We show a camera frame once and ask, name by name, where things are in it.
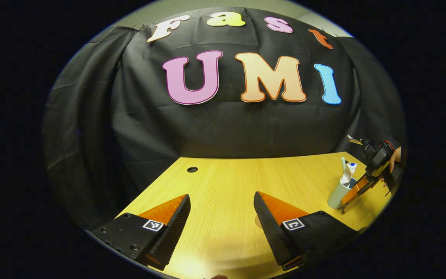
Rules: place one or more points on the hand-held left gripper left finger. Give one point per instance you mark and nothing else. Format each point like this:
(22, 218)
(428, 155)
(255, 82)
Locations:
(170, 234)

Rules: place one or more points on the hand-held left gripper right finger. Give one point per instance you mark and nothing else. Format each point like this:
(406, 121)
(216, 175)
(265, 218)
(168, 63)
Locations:
(271, 232)

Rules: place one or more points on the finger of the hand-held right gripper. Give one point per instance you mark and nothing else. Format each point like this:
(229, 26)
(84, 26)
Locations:
(358, 188)

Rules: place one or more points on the round cork coaster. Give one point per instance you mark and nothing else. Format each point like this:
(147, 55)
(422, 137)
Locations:
(258, 221)

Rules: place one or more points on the white toothpaste tube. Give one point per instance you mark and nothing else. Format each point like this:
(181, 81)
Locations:
(350, 170)

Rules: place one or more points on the light blue cup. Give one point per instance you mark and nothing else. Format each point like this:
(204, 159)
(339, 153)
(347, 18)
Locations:
(336, 197)

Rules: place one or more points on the white toothbrush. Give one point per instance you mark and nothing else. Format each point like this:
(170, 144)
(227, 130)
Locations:
(343, 164)

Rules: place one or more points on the wooden desktop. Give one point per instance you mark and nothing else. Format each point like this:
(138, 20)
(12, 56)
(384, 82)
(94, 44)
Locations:
(223, 193)

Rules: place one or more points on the black backdrop cloth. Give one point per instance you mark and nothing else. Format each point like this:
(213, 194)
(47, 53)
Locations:
(223, 128)

